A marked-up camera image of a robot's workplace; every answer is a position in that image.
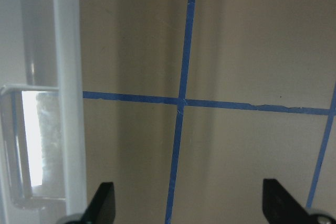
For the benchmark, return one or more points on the clear plastic storage box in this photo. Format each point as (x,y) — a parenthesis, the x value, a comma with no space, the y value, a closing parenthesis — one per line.
(43,164)

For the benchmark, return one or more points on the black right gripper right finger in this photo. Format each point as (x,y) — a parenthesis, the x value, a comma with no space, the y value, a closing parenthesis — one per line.
(279,206)

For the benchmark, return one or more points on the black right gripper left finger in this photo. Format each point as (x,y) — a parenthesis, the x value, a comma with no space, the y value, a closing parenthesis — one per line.
(102,207)

